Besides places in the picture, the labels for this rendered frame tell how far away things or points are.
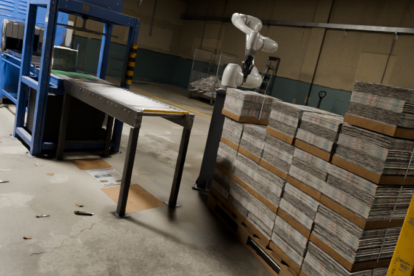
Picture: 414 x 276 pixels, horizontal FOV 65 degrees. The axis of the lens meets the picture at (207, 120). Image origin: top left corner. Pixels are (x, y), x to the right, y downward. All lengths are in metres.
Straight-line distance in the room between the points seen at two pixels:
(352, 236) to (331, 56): 8.04
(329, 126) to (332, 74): 7.63
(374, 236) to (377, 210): 0.15
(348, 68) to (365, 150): 7.65
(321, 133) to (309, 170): 0.23
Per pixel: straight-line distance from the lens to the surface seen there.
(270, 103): 2.68
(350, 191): 1.83
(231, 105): 2.67
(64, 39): 5.94
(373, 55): 9.22
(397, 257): 1.50
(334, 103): 9.39
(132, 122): 2.35
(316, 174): 1.97
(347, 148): 1.84
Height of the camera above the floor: 1.21
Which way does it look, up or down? 9 degrees down
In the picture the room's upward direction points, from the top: 12 degrees clockwise
